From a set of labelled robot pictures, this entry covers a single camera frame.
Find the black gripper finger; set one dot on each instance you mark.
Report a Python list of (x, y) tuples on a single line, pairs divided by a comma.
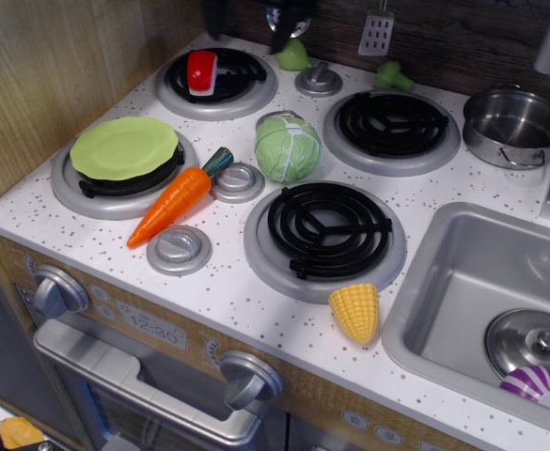
[(214, 13), (292, 12)]

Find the red white toy sushi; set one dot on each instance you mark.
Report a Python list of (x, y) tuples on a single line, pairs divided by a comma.
[(202, 72)]

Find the light green toy plate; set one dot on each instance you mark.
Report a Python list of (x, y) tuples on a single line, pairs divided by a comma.
[(124, 148)]

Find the hanging perforated ladle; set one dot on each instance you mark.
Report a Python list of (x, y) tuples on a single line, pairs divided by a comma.
[(273, 17)]

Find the green toy pear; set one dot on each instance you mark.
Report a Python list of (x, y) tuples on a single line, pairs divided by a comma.
[(293, 56)]

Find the back left black burner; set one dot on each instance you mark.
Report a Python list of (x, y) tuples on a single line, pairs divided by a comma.
[(243, 84)]

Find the black burner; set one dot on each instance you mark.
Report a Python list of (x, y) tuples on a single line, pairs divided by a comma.
[(306, 240), (243, 84), (65, 184), (391, 134)]

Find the back grey stove knob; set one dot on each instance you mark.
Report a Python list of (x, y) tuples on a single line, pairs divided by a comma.
[(319, 81)]

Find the grey stove knob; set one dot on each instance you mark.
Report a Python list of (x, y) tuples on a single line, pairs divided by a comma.
[(319, 81), (238, 183), (179, 250)]

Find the hanging slotted spatula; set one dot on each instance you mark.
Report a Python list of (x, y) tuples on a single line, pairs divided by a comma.
[(377, 31)]

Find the green toy broccoli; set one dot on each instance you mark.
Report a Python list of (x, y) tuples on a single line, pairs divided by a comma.
[(390, 76)]

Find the green toy cabbage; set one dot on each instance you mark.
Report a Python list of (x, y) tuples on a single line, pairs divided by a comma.
[(287, 148)]

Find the back right black burner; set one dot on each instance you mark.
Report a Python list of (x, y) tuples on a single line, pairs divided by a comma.
[(391, 134)]

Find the middle grey stove knob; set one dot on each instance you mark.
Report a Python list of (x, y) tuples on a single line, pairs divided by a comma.
[(238, 183)]

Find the orange toy carrot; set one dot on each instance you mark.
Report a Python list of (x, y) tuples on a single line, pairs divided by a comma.
[(179, 197)]

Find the front left black burner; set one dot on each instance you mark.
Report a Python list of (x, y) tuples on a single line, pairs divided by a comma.
[(65, 184)]

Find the front right black burner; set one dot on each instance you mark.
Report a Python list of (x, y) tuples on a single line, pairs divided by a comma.
[(306, 240)]

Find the front grey stove knob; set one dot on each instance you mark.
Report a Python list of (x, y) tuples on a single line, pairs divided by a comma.
[(179, 250)]

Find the small steel pot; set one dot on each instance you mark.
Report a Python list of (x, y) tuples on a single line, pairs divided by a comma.
[(508, 127)]

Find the yellow toy corn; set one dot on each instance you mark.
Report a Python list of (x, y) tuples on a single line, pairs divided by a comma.
[(356, 310)]

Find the grey sink basin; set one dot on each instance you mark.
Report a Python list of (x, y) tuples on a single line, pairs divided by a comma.
[(472, 265)]

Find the oven clock display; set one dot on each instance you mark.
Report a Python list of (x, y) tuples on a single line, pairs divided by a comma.
[(154, 326)]

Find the left oven dial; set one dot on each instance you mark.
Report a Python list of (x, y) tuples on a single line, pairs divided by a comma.
[(57, 293)]

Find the oven dial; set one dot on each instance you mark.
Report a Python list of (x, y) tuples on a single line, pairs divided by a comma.
[(57, 293), (248, 379)]

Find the right oven dial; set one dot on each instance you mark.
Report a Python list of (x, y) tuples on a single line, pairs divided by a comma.
[(248, 379)]

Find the steel pot lid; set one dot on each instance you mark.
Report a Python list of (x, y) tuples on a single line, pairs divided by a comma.
[(517, 338)]

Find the purple white toy onion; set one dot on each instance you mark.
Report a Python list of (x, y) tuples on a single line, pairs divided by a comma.
[(531, 382)]

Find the orange object bottom left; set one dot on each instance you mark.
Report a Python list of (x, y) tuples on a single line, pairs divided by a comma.
[(16, 432)]

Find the grey oven door handle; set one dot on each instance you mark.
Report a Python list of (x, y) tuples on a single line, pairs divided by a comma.
[(147, 416)]

